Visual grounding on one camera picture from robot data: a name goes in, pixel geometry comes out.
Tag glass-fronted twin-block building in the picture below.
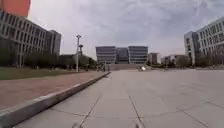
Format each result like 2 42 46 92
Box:
95 45 149 65

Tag wide stone steps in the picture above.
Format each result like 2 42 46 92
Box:
108 63 143 71

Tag tower mast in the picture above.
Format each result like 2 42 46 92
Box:
78 43 84 57

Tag lamp pole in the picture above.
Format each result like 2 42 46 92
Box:
75 34 82 73

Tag small building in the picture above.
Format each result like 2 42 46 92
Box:
147 52 161 65

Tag grey slab plaza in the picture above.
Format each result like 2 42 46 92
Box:
13 69 224 128

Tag low pale building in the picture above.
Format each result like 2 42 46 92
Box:
160 54 188 66

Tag row of trees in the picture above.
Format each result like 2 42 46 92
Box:
0 49 98 70
174 54 224 69

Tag grey stone kerb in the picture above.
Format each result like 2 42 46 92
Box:
0 71 112 128

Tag red brick pavement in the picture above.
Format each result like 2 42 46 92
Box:
0 71 108 111

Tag grass strip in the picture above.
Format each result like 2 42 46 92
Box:
0 67 79 81

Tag large grey building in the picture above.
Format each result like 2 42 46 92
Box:
0 9 63 68

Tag pale grid-window building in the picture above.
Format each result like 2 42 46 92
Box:
183 16 224 67

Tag orange building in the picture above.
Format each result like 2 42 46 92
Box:
0 0 32 18

